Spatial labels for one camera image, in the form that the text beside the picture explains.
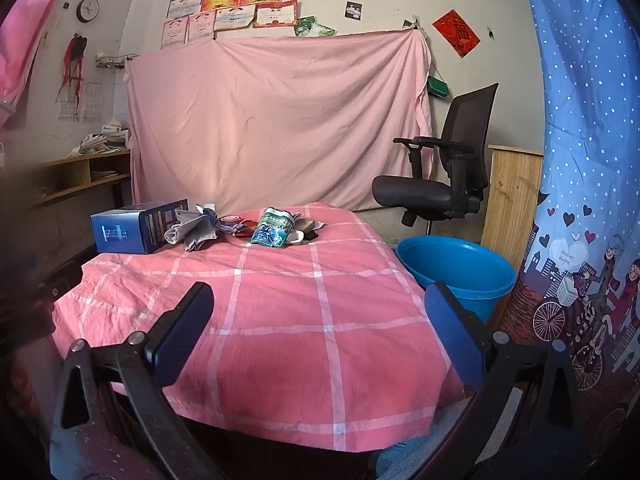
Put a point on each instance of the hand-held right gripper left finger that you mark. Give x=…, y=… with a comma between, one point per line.
x=185, y=330

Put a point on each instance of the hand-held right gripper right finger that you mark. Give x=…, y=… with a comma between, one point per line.
x=452, y=330

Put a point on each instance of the blue plastic basin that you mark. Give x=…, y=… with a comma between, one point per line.
x=450, y=265

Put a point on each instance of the grey paper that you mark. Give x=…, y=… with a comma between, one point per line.
x=192, y=230

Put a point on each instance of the red wrapper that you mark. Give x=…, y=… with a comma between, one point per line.
x=243, y=230

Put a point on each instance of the purple white wrapper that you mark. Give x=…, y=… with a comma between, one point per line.
x=227, y=221

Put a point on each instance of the green blue snack packet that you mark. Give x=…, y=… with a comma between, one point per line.
x=270, y=230

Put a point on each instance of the blue cardboard box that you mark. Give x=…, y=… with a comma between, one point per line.
x=125, y=232

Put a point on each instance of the pink checked blanket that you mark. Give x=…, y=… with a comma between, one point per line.
x=300, y=335

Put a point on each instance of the wooden shelf desk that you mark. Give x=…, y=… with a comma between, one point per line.
x=75, y=161

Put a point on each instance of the thin booklet stack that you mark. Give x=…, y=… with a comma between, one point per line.
x=103, y=174

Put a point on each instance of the wooden cabinet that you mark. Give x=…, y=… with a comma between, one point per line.
x=510, y=200

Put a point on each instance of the stack of newspapers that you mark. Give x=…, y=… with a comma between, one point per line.
x=107, y=140

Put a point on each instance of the black office chair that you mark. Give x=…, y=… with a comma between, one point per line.
x=465, y=125

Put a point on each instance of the red knot ornament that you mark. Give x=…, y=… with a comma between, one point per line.
x=75, y=52

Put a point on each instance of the pink hanging sheet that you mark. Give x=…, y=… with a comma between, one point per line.
x=275, y=120

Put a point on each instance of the pink curtain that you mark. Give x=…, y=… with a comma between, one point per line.
x=25, y=35

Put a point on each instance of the green pouch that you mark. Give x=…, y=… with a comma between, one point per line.
x=438, y=87

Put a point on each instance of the blue dotted printed curtain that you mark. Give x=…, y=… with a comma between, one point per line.
x=585, y=110

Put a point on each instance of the red paper poster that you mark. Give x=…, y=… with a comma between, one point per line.
x=456, y=32

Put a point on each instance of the green pictures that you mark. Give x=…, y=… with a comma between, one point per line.
x=314, y=27

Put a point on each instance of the wall calendar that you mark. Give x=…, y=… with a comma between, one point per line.
x=92, y=100

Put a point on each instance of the round wall clock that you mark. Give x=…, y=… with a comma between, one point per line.
x=87, y=9

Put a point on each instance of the small wall photo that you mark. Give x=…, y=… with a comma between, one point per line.
x=353, y=10

